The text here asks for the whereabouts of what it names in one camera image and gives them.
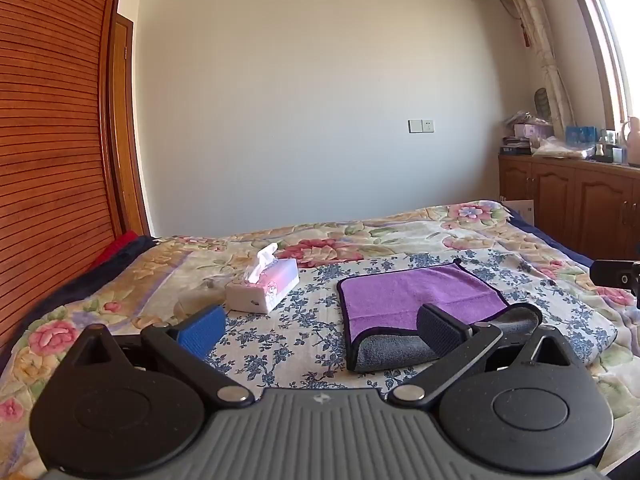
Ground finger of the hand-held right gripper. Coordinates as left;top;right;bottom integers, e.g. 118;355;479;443
589;259;640;306

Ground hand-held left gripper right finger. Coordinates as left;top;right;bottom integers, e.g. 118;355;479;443
387;304;576;407

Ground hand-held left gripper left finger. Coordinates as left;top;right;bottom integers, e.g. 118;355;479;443
65;305;256;408

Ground purple and grey towel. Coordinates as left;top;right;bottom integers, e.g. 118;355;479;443
336;259;545;373

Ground dark blue bed sheet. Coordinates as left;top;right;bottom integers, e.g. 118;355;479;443
507;215;597;269

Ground white and pink tissue box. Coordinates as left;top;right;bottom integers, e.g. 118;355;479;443
224;243;300;315

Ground wooden cabinet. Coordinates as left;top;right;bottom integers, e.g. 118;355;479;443
498;154;640;262

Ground blue floral white sheet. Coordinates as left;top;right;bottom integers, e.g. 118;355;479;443
202;249;618;397

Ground white cardboard box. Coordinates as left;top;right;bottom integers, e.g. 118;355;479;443
501;199;535;226

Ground dark blue cloth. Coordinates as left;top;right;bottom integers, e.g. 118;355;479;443
0;235;162;363

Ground red cloth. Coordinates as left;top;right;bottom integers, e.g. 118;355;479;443
90;231;142;269

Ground pink bottle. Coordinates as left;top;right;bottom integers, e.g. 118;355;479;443
625;116;640;167

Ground clear plastic bag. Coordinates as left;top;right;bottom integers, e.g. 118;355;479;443
531;136;597;160

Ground blue packaging box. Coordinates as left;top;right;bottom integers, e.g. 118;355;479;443
565;125;599;146

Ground pale pink box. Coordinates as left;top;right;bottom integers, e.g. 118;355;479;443
514;124;554;142

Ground floral beige curtain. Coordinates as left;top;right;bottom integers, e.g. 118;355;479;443
492;0;576;137

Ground wooden slatted wardrobe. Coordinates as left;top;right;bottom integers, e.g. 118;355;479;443
0;0;151;358

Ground wooden window frame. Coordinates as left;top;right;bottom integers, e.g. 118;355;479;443
567;0;640;133

